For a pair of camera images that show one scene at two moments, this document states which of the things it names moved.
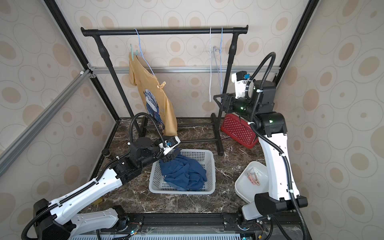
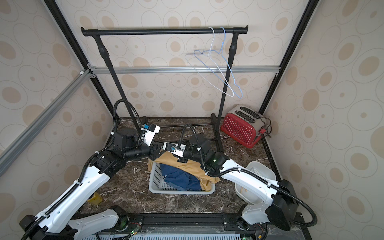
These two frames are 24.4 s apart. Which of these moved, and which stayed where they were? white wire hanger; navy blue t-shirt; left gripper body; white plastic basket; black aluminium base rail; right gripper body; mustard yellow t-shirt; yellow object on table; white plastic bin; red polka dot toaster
Moved: left gripper body; white wire hanger; right gripper body; mustard yellow t-shirt
Stayed: navy blue t-shirt; white plastic basket; yellow object on table; black aluminium base rail; red polka dot toaster; white plastic bin
